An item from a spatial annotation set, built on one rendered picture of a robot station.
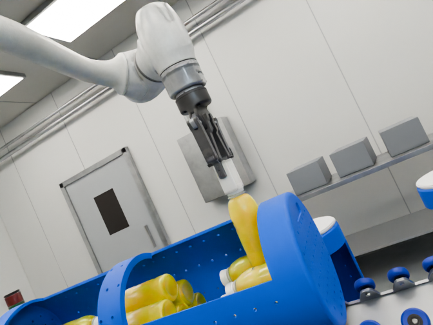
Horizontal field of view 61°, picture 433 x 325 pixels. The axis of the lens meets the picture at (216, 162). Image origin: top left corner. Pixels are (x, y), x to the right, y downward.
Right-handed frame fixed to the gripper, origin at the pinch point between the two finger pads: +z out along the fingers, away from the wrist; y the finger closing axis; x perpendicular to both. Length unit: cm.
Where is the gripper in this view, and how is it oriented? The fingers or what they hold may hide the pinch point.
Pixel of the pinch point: (228, 177)
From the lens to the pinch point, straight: 80.6
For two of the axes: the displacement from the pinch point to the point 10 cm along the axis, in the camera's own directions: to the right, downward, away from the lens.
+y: 3.2, -1.0, 9.4
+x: -8.5, 4.1, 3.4
